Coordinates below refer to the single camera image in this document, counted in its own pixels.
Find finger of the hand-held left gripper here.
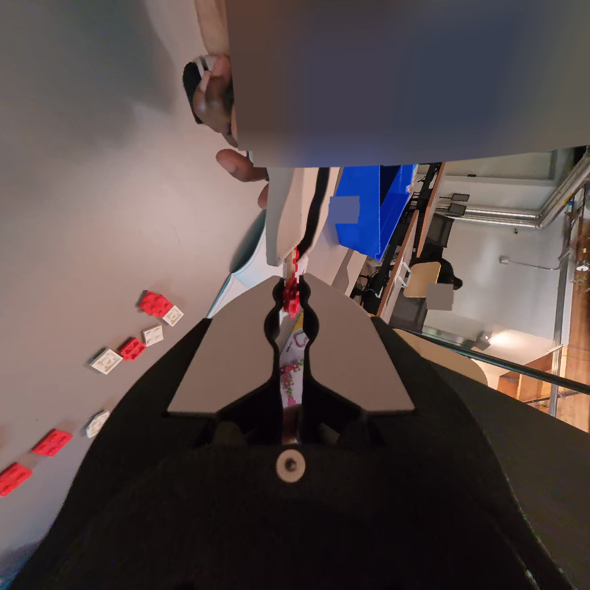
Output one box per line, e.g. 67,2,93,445
266,167,323,268
299,167,343,258

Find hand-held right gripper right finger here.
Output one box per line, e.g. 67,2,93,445
300,273,416,413

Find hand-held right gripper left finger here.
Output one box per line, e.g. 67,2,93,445
166,276,284,415

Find red and white brick assembly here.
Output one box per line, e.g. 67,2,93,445
283,246,305,279

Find red square plate brick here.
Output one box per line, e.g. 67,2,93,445
282,276,301,320

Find person's left forearm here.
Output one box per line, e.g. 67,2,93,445
194,0,230,61

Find grey desk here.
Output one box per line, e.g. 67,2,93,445
0,0,277,590

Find person's left hand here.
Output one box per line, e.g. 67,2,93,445
192,54,270,209

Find blue plastic bin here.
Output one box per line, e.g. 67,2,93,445
329,165,418,261

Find heart wreath toy brick box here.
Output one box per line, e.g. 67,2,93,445
278,313,309,410

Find instruction booklet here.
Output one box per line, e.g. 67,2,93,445
206,217,282,320

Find light wooden chair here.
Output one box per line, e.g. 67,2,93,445
403,262,443,300

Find metal wall pipes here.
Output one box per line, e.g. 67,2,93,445
435,147,590,229

